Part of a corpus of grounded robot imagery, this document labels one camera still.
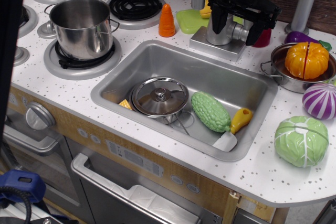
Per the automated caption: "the silver toy faucet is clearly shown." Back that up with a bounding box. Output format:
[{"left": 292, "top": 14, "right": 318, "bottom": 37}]
[{"left": 190, "top": 0, "right": 248, "bottom": 62}]

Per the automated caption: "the green toy cabbage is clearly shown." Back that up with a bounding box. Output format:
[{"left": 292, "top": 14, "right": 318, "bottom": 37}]
[{"left": 274, "top": 116, "right": 329, "bottom": 168}]

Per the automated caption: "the silver oven dial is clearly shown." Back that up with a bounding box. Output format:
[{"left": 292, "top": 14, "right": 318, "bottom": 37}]
[{"left": 25, "top": 102, "right": 56, "bottom": 131}]

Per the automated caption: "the red toy cup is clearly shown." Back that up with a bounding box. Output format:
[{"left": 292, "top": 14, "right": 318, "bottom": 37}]
[{"left": 253, "top": 28, "right": 272, "bottom": 48}]

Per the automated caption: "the steel pot lid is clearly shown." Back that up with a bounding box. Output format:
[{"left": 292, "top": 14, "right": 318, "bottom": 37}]
[{"left": 130, "top": 76, "right": 189, "bottom": 117}]

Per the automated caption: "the silver stove knob left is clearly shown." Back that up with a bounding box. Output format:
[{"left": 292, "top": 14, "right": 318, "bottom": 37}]
[{"left": 37, "top": 20, "right": 57, "bottom": 39}]

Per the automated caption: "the green plastic plate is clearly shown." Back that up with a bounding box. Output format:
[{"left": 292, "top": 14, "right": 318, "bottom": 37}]
[{"left": 176, "top": 9, "right": 209, "bottom": 35}]

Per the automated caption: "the silver dishwasher door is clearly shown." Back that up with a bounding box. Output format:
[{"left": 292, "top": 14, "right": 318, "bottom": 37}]
[{"left": 67, "top": 140, "right": 223, "bottom": 223}]

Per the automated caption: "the yellow toy banana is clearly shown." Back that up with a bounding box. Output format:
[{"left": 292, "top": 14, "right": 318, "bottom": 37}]
[{"left": 200, "top": 0, "right": 212, "bottom": 19}]

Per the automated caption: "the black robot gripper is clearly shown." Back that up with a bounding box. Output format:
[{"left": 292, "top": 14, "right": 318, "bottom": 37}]
[{"left": 208, "top": 0, "right": 281, "bottom": 46}]

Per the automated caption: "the yellow toy corn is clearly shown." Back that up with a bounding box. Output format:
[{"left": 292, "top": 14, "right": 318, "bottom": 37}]
[{"left": 119, "top": 99, "right": 132, "bottom": 110}]

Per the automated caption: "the back right stove burner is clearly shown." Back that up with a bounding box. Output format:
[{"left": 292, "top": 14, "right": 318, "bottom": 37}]
[{"left": 108, "top": 0, "right": 165, "bottom": 30}]

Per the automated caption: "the orange toy pumpkin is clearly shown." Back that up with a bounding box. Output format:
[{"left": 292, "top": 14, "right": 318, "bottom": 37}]
[{"left": 285, "top": 42, "right": 330, "bottom": 80}]

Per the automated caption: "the silver oven door handle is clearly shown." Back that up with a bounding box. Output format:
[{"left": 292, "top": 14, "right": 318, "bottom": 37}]
[{"left": 4, "top": 125, "right": 59, "bottom": 156}]

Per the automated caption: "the purple striped toy onion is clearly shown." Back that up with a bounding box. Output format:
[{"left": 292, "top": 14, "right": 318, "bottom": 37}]
[{"left": 302, "top": 83, "right": 335, "bottom": 120}]

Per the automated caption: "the grey sink basin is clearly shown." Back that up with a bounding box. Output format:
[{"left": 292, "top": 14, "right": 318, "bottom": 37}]
[{"left": 91, "top": 40, "right": 278, "bottom": 162}]

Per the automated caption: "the purple toy eggplant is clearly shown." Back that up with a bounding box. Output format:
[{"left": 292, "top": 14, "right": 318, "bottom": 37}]
[{"left": 284, "top": 31, "right": 332, "bottom": 51}]

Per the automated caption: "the orange toy carrot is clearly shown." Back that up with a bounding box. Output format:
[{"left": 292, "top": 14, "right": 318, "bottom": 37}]
[{"left": 159, "top": 4, "right": 175, "bottom": 37}]

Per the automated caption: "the silver stove knob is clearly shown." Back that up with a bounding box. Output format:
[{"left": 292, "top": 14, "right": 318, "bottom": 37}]
[
  {"left": 13, "top": 47, "right": 30, "bottom": 67},
  {"left": 37, "top": 20, "right": 57, "bottom": 39}
]

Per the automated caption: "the yellow handled toy knife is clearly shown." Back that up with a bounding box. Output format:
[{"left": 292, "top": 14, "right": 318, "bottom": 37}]
[{"left": 213, "top": 108, "right": 253, "bottom": 152}]

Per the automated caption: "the blue clamp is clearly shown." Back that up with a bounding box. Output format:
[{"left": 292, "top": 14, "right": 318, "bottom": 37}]
[{"left": 1, "top": 169, "right": 46, "bottom": 203}]

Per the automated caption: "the front stove burner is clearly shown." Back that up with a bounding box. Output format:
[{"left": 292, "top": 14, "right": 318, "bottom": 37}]
[{"left": 44, "top": 38, "right": 122, "bottom": 80}]

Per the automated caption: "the grey support pole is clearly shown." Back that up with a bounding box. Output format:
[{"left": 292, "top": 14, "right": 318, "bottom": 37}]
[{"left": 285, "top": 0, "right": 314, "bottom": 35}]

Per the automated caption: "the silver stove knob front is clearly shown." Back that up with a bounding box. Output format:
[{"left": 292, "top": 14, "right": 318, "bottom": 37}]
[{"left": 13, "top": 47, "right": 30, "bottom": 67}]

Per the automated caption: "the green toy bitter melon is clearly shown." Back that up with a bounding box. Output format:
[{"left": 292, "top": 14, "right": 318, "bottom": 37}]
[{"left": 191, "top": 91, "right": 231, "bottom": 133}]

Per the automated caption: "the silver faucet lever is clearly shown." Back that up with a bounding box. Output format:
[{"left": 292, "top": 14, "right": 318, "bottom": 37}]
[{"left": 232, "top": 22, "right": 249, "bottom": 42}]

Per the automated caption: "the large steel pot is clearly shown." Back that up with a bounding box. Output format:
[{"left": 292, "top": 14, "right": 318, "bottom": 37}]
[{"left": 49, "top": 0, "right": 120, "bottom": 60}]

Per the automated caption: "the small steel pan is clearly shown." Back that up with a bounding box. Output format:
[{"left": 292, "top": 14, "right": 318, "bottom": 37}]
[{"left": 260, "top": 42, "right": 335, "bottom": 93}]

